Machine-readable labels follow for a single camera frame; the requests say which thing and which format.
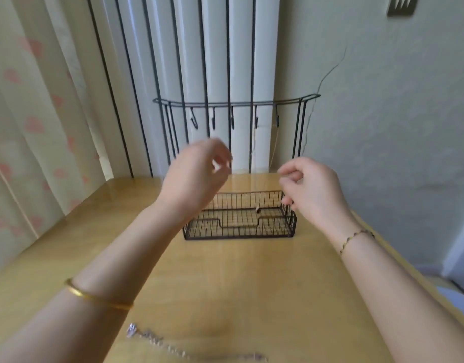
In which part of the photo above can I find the person's left hand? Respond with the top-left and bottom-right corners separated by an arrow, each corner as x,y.
155,137 -> 235,225

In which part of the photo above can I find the person's right hand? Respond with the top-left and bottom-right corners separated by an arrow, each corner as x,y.
276,155 -> 358,236

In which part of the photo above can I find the black wire jewelry rack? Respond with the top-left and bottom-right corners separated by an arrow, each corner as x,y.
152,93 -> 321,241

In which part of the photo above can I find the chain necklace with pendant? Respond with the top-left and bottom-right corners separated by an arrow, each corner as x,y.
249,120 -> 282,178

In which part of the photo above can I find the silver chain with silver pendant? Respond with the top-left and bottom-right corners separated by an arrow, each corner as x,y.
126,322 -> 269,363

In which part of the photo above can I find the person's right forearm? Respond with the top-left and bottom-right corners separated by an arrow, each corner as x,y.
339,230 -> 464,363

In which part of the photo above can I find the person's left forearm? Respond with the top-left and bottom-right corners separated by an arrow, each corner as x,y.
0,200 -> 189,363

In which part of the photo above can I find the white black-striped curtain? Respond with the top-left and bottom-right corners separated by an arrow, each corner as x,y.
42,0 -> 282,179

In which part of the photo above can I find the gold bangle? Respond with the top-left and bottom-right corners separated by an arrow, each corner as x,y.
63,277 -> 135,312

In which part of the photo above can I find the pink floral curtain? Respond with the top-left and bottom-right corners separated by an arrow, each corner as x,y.
0,0 -> 115,280

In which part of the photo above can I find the braided cord bracelet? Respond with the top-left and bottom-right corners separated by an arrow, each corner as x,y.
338,229 -> 377,258

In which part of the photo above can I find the white door frame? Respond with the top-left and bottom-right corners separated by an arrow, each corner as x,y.
441,215 -> 464,295

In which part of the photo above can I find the grey wall hook plate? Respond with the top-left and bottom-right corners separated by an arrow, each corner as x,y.
386,0 -> 421,18

